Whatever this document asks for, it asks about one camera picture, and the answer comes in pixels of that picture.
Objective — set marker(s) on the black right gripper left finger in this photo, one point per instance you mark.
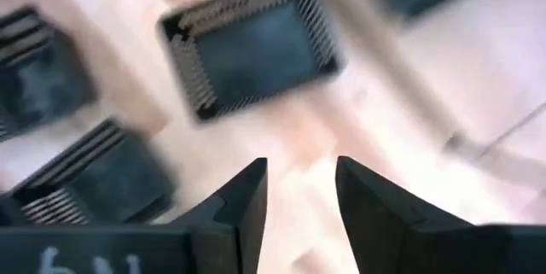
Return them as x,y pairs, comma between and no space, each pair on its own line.
230,231

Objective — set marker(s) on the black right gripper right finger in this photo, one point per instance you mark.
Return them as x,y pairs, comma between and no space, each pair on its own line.
384,231

